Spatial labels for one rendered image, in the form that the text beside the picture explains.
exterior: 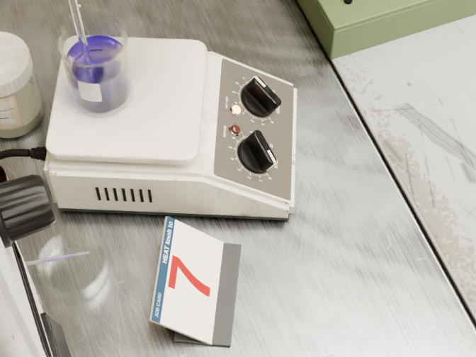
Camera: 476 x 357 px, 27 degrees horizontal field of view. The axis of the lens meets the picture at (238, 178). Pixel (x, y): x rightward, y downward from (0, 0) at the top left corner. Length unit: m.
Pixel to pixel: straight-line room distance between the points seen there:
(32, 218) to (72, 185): 0.56
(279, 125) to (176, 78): 0.10
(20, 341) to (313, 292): 0.59
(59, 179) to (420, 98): 0.34
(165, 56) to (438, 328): 0.31
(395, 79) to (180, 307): 0.31
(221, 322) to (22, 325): 0.57
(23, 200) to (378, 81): 0.70
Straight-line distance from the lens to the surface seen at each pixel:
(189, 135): 0.77
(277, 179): 0.81
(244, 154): 0.80
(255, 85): 0.83
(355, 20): 0.91
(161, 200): 0.81
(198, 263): 0.80
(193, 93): 0.80
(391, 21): 0.93
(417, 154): 0.88
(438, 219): 0.85
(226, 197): 0.80
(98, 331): 0.80
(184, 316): 0.77
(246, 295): 0.80
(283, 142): 0.84
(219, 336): 0.79
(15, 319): 0.23
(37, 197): 0.24
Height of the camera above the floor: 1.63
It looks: 58 degrees down
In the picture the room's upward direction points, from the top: straight up
